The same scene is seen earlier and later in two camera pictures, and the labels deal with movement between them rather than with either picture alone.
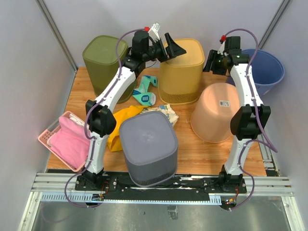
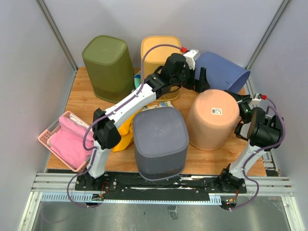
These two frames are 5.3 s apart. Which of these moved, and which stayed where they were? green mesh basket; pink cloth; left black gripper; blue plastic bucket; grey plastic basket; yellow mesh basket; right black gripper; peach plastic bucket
Moved: blue plastic bucket; peach plastic bucket; yellow mesh basket; grey plastic basket; left black gripper; right black gripper
Stayed: green mesh basket; pink cloth
